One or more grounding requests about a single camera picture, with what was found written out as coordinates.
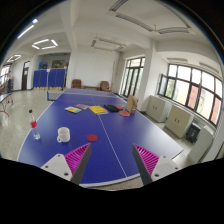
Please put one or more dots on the beige cabinet far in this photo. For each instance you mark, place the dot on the beige cabinet far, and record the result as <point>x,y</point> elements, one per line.
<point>158,109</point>

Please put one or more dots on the brown armchair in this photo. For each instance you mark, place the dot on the brown armchair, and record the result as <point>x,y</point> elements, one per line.
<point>76,83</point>
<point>104,86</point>

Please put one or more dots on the brown wooden door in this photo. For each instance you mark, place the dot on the brown wooden door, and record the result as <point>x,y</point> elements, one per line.
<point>25,75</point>

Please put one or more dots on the clear plastic water bottle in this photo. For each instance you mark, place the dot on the clear plastic water bottle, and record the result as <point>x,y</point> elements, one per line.
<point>33,124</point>

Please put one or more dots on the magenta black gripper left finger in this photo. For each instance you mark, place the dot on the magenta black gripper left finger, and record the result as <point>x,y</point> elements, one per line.
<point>70,166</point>

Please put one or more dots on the yellow book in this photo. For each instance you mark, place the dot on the yellow book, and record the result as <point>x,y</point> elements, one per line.
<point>98,110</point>

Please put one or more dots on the folded blue table tennis table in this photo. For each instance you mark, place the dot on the folded blue table tennis table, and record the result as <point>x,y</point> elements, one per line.
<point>49,78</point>

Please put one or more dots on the black flat pouch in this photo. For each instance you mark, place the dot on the black flat pouch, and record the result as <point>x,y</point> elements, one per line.
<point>111,108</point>

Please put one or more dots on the brown armchair left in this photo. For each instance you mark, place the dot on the brown armchair left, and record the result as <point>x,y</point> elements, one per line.
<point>76,83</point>

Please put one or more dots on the grey flat booklet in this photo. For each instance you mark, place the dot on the grey flat booklet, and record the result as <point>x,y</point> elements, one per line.
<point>81,106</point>

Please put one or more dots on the round red coaster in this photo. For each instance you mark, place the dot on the round red coaster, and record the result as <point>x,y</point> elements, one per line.
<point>92,137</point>

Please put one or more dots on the brown cardboard box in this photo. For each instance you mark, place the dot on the brown cardboard box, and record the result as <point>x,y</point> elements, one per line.
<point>131,105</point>

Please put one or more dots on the red table tennis paddle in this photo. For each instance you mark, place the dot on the red table tennis paddle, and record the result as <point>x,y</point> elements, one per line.
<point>119,107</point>

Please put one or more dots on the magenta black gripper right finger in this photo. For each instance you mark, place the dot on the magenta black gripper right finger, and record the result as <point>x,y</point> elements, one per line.
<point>151,166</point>

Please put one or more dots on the black waste bin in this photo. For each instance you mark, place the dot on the black waste bin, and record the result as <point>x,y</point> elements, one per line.
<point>193,132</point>

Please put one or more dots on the colourful small book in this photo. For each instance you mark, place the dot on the colourful small book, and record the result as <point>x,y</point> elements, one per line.
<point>73,109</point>

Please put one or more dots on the white ceramic mug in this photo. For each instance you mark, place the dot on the white ceramic mug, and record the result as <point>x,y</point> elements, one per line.
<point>63,135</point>

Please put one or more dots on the beige cabinet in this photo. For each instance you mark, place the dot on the beige cabinet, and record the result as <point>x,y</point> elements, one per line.
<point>178,121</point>
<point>158,109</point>

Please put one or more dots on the beige cabinet near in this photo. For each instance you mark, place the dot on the beige cabinet near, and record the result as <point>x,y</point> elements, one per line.
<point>178,121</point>

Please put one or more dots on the brown armchair right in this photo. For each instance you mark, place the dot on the brown armchair right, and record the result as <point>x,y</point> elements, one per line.
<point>104,86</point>

